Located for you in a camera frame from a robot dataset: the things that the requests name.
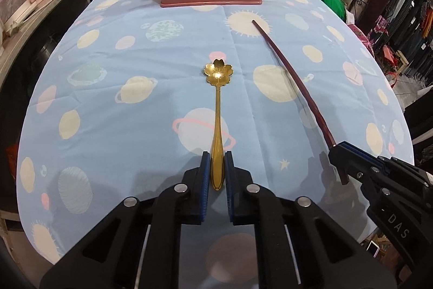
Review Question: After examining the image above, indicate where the green plastic basin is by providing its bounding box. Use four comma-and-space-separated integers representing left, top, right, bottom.
322, 0, 346, 22

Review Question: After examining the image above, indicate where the blue planet tablecloth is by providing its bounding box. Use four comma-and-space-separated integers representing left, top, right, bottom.
16, 0, 415, 289

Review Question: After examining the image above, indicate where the gold flower spoon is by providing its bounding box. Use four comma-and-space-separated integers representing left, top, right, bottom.
203, 59, 233, 191

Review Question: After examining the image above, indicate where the maroon chopstick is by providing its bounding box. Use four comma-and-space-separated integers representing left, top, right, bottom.
251, 19, 350, 186

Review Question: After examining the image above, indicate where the white blender appliance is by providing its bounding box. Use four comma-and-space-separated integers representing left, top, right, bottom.
0, 0, 36, 36

